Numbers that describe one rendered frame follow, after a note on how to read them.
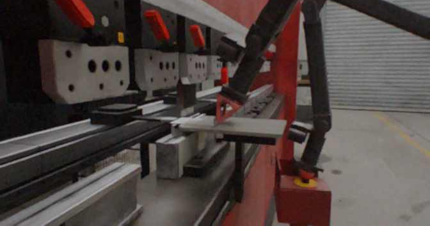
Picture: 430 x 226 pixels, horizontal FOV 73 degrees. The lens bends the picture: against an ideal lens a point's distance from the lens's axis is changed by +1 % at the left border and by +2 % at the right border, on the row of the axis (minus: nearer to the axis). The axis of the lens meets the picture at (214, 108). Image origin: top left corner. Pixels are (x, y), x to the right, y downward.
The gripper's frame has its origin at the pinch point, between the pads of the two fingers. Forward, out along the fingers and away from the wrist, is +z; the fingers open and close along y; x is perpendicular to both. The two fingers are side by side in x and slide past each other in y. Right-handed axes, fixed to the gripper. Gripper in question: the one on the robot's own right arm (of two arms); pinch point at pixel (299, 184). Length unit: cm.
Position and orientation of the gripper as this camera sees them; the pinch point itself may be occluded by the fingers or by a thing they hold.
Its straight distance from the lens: 112.7
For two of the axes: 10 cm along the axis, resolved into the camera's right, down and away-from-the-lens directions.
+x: -1.3, 1.5, -9.8
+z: -2.8, 9.4, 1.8
